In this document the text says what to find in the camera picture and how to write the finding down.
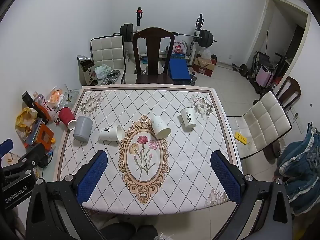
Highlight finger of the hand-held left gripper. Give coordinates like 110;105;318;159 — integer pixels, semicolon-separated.
0;138;14;158
4;144;49;178

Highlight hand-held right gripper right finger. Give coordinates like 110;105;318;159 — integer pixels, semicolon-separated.
211;151;293;240

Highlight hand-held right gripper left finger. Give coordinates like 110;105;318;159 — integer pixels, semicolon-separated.
25;150;108;240

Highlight white paper cup black print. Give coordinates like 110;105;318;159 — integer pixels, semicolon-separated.
180;107;197;132
99;125;123;142

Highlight grey plastic cup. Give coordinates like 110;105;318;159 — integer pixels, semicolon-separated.
73;116;94;143

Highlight red paper cup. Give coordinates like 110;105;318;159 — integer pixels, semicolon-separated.
58;107;76;130

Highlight white speckled paper cup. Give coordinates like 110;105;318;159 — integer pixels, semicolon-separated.
150;115;172;139

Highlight orange box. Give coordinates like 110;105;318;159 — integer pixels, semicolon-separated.
24;123;56;151

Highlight yellow plastic bag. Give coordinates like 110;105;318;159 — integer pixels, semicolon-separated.
15;107;38;141

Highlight yellow plastic object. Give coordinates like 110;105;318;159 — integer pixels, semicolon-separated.
234;132;249;145

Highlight black and orange tool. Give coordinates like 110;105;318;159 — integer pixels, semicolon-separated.
21;91;51;125

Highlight floral printed tablecloth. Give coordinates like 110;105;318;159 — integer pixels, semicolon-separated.
55;85;242;215

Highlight orange snack bag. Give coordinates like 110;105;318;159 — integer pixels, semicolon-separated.
46;86;65;108

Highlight white padded chair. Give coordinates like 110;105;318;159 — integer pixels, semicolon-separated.
226;91;293;160
90;35;127;84

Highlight clear glass dish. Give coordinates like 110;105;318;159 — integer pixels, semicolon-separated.
61;89;80;107

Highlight blue denim clothing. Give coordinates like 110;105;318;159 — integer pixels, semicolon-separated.
276;126;320;216

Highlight brown tall box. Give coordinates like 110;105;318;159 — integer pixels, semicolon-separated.
77;55;98;87

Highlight silver weight plates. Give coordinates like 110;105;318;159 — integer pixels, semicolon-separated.
103;70;122;85

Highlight white crumpled plastic bag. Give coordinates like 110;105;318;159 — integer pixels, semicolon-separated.
95;64;112;80

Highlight pink suitcase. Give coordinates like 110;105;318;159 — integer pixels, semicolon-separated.
256;66;273;87

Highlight dark wooden chair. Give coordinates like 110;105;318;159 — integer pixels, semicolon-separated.
132;27;175;85
275;76;302;110

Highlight small floor barbell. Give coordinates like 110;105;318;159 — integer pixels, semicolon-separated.
231;63;248;77

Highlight cardboard box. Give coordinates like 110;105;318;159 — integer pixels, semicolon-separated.
192;49;218;77

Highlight black folding cart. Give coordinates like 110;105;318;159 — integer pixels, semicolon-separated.
252;51;292;92

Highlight white weight rack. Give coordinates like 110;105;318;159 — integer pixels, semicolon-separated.
126;6;204;68

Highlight red and white plastic bag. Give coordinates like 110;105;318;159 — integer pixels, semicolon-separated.
173;41;188;55

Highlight black barbell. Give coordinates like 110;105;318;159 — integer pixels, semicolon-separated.
112;23;217;48

